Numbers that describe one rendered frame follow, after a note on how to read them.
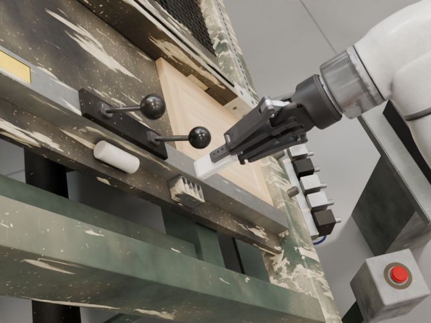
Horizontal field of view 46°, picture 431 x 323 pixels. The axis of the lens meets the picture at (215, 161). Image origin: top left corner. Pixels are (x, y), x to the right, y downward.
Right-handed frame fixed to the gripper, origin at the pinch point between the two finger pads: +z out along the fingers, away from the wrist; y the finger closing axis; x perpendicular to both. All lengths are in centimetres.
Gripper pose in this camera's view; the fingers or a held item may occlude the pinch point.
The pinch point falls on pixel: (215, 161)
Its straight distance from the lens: 78.9
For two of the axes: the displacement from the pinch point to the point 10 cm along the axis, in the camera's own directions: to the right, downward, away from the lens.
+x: -2.4, -8.2, 5.2
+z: -8.1, 4.6, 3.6
